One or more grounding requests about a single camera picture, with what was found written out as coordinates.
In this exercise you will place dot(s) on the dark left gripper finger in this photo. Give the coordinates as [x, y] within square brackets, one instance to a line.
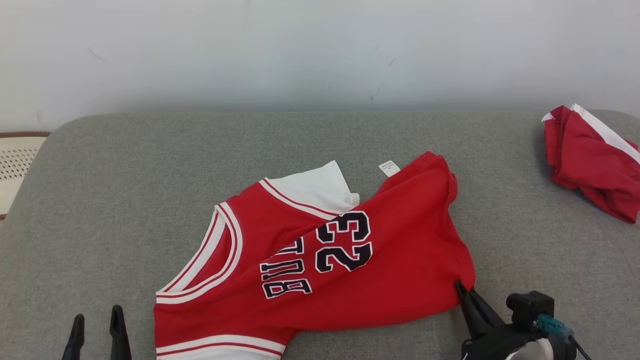
[76, 345]
[119, 340]

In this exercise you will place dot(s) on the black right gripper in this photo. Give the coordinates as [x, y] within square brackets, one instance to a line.
[492, 345]

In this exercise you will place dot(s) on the red jersey with white sleeves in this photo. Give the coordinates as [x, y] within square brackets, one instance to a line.
[390, 260]

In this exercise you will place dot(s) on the red shorts with white stripe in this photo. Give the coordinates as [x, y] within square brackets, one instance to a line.
[585, 160]

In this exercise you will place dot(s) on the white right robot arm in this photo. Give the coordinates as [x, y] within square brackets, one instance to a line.
[535, 353]

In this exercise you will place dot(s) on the cream perforated laundry basket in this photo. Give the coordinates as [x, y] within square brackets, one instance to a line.
[17, 165]

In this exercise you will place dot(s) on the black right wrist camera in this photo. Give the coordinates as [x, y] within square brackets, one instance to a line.
[527, 307]

